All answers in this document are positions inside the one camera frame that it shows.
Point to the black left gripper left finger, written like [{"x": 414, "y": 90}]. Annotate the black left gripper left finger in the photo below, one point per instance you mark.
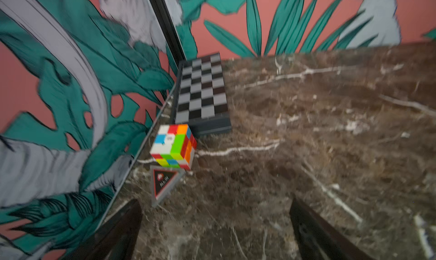
[{"x": 116, "y": 239}]

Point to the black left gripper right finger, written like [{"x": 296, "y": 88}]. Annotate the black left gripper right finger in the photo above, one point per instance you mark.
[{"x": 317, "y": 239}]

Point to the dark card near cube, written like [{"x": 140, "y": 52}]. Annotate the dark card near cube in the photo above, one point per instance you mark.
[{"x": 163, "y": 182}]

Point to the colourful rubiks cube on table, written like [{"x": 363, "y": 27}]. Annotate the colourful rubiks cube on table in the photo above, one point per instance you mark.
[{"x": 174, "y": 147}]

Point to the black white chessboard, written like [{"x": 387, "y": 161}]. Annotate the black white chessboard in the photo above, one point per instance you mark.
[{"x": 200, "y": 99}]

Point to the black left frame post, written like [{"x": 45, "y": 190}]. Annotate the black left frame post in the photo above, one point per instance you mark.
[{"x": 169, "y": 30}]

